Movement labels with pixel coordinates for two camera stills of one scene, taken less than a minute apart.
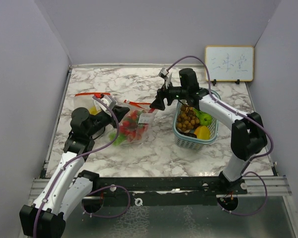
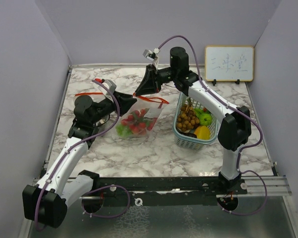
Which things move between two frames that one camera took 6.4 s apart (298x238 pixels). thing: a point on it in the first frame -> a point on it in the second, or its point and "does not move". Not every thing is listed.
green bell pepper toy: [204, 119] does not move
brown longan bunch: [186, 118] does not move
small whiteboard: [230, 63] does not move
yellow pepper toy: [202, 133] does not move
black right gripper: [158, 102] -> [150, 84]
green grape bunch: [118, 140] -> [123, 130]
